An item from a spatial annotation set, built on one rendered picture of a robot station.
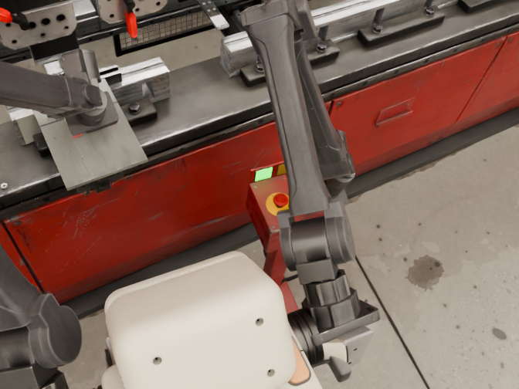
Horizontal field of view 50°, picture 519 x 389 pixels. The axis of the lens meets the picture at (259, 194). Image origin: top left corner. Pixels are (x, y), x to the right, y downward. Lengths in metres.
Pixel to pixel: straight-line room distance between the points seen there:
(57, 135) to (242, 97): 0.50
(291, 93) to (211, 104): 0.66
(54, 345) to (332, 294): 0.39
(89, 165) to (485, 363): 1.65
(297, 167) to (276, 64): 0.16
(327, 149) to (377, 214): 1.32
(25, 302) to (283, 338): 0.33
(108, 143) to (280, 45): 0.54
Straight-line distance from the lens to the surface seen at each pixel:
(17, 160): 1.45
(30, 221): 1.51
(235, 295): 0.66
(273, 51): 0.87
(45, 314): 0.77
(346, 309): 0.85
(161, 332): 0.65
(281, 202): 1.41
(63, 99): 0.98
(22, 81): 0.90
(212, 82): 1.55
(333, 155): 1.16
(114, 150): 1.26
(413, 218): 2.49
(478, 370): 2.31
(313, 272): 0.84
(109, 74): 1.41
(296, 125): 0.85
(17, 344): 0.80
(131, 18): 1.23
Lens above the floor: 2.00
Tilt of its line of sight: 57 degrees down
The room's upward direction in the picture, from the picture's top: 10 degrees clockwise
